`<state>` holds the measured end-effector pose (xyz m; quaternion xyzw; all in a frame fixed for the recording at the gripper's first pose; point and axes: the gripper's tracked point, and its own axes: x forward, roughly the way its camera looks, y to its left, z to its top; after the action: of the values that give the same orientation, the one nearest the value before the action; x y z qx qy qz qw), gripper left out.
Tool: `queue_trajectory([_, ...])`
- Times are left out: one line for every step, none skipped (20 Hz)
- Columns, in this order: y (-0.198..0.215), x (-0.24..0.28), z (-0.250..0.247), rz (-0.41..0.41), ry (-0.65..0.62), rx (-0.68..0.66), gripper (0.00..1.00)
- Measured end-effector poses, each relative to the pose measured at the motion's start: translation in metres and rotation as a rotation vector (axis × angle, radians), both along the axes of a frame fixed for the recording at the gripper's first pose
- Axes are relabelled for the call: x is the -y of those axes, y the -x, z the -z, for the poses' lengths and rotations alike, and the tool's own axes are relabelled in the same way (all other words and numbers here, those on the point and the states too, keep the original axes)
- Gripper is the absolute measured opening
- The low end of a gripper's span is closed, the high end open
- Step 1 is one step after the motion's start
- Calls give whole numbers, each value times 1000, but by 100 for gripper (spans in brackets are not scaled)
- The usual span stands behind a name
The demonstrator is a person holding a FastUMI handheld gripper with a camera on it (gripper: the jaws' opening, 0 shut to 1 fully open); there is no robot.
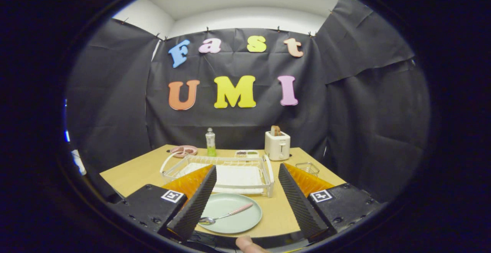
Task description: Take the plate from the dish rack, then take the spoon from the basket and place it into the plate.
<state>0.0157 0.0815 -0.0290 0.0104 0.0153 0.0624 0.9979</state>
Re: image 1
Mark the metal wire basket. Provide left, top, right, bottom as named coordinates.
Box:
left=295, top=162, right=320, bottom=177

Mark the white toaster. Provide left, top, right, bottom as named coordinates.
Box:
left=264, top=131, right=291, bottom=161

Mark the white wire dish rack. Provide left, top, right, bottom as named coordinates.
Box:
left=160, top=151, right=275, bottom=198

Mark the pink divided dish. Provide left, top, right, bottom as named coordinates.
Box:
left=170, top=146, right=198, bottom=158

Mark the green dish soap bottle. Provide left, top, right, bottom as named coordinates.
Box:
left=206, top=127, right=216, bottom=157

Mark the spoon with pink checked handle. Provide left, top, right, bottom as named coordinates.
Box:
left=198, top=202, right=254, bottom=225

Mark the light green plate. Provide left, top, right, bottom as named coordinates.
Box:
left=198, top=193, right=263, bottom=234

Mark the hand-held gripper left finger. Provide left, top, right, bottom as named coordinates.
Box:
left=109, top=164, right=217, bottom=242

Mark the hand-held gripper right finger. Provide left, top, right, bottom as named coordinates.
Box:
left=278, top=163, right=384, bottom=241

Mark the black backdrop cloth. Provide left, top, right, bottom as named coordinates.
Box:
left=65, top=0, right=430, bottom=203

